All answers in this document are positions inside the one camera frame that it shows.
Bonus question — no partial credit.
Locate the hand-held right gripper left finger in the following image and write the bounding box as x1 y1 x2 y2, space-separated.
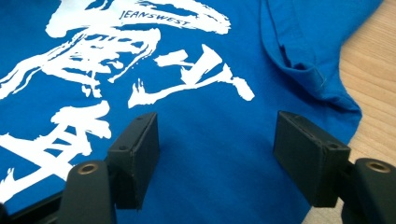
106 111 161 211

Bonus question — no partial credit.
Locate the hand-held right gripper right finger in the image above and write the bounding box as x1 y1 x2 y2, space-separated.
273 110 352 209

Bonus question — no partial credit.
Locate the blue T-shirt white print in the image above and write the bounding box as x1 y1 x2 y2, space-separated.
0 0 385 224

